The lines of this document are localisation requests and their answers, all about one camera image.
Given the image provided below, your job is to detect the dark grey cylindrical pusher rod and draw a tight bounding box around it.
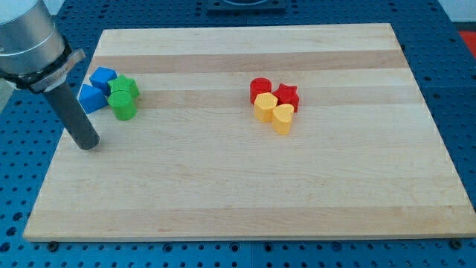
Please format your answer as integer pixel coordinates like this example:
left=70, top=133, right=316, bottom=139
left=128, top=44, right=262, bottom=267
left=42, top=83, right=100, bottom=150

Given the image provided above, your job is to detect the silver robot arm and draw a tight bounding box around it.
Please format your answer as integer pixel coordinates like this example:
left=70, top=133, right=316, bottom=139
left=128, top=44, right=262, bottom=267
left=1, top=0, right=100, bottom=150

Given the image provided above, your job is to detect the green star block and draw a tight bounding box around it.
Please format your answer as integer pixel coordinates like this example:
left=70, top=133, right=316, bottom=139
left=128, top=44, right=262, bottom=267
left=107, top=74, right=140, bottom=99

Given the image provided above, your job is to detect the yellow heart block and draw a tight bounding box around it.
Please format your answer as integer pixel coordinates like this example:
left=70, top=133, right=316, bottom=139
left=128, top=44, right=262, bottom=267
left=271, top=103, right=295, bottom=135

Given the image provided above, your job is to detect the red star block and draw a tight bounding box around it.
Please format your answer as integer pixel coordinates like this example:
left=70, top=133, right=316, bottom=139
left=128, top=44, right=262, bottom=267
left=272, top=83, right=300, bottom=113

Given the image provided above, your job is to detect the blue triangular block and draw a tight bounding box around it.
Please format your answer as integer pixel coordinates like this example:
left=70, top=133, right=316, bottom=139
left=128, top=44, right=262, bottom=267
left=79, top=84, right=108, bottom=114

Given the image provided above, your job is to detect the blue cube block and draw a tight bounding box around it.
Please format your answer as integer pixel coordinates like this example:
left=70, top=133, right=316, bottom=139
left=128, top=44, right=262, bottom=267
left=89, top=67, right=118, bottom=97

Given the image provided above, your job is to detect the green cylinder block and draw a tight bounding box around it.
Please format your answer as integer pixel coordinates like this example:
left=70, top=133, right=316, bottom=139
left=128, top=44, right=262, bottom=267
left=107, top=91, right=137, bottom=121

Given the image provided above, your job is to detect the red cylinder block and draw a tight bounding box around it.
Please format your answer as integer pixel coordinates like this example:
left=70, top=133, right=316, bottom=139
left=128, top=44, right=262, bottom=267
left=249, top=77, right=272, bottom=104

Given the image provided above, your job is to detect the yellow hexagon block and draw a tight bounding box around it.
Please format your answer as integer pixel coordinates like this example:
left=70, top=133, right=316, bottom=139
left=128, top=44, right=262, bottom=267
left=254, top=92, right=278, bottom=123

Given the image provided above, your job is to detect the light wooden board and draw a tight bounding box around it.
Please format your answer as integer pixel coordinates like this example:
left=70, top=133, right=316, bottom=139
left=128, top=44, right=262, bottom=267
left=24, top=23, right=475, bottom=242

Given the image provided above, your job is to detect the red object at edge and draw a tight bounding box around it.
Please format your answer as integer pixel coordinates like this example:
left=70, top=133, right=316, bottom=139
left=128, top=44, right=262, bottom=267
left=459, top=31, right=476, bottom=57

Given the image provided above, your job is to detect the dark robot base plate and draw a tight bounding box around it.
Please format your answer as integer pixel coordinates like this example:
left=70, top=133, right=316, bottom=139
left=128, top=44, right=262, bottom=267
left=205, top=0, right=288, bottom=13

